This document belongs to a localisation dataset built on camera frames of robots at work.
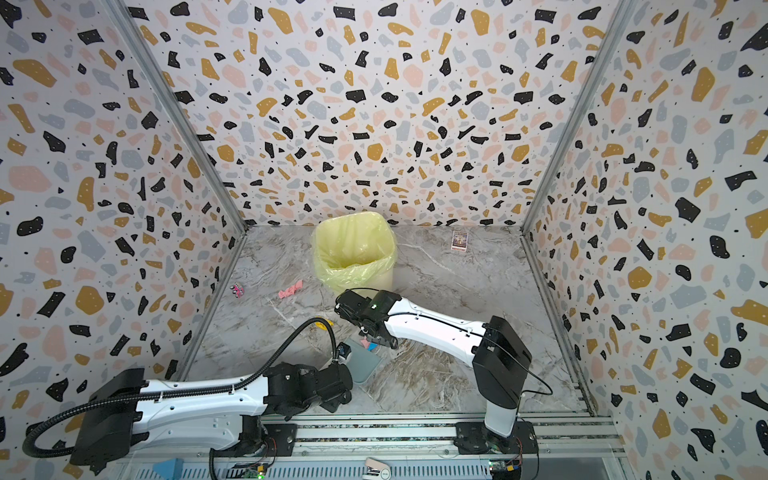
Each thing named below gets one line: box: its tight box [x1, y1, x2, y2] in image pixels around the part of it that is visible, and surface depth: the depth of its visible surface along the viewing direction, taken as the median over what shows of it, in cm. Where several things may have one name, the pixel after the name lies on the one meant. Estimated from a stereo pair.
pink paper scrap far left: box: [278, 280, 304, 299], surface depth 103 cm
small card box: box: [451, 231, 469, 253], surface depth 119 cm
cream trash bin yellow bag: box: [311, 212, 397, 296], surface depth 90 cm
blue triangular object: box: [153, 458, 184, 480], surface depth 70 cm
